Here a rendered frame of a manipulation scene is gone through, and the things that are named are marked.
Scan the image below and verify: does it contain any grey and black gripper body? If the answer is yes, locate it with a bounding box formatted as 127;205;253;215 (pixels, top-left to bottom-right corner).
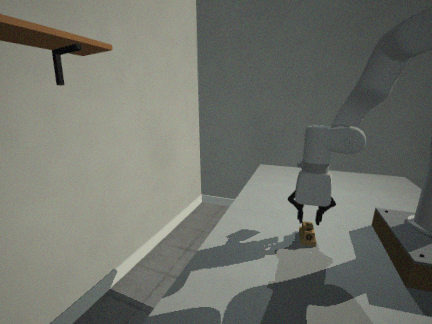
295;170;332;206

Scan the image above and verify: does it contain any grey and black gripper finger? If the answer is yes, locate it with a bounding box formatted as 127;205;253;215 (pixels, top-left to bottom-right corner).
315;196;336;225
288;190;304;223

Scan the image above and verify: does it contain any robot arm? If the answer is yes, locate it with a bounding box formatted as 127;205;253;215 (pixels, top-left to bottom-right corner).
297;7;432;236

